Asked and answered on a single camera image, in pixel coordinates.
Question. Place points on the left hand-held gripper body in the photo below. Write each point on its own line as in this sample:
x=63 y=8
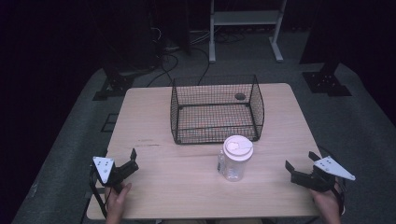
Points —
x=105 y=169

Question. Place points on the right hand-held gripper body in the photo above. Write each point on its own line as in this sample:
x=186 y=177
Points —
x=323 y=175

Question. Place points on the person's right hand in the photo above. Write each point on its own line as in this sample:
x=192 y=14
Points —
x=327 y=205

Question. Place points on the person's left hand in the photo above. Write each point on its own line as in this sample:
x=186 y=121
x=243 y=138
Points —
x=115 y=203

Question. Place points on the clear bottle with white lid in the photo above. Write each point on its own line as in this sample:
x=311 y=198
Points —
x=236 y=158

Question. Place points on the black stand with base plate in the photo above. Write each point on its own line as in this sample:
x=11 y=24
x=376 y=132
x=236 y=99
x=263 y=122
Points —
x=116 y=85
x=327 y=81

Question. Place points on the white metal stand frame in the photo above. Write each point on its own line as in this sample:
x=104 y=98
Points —
x=246 y=18

